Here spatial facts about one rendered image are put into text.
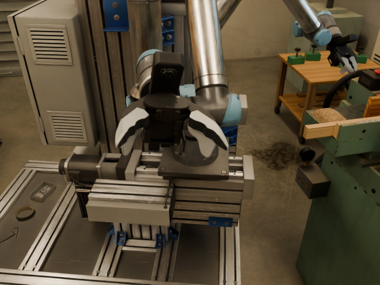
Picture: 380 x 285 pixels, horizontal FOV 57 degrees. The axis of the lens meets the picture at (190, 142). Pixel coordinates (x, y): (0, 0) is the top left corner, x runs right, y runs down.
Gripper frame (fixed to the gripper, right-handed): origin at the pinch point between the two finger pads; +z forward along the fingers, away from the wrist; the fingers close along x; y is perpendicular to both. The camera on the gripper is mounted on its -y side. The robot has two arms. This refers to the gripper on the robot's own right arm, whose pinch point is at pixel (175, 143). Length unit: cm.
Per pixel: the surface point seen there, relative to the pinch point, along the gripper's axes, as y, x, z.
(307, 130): 24, -50, -46
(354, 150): 29, -67, -44
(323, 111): 23, -62, -59
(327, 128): 23, -56, -47
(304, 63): 54, -131, -199
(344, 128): 21, -60, -44
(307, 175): 53, -67, -61
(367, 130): 22, -69, -44
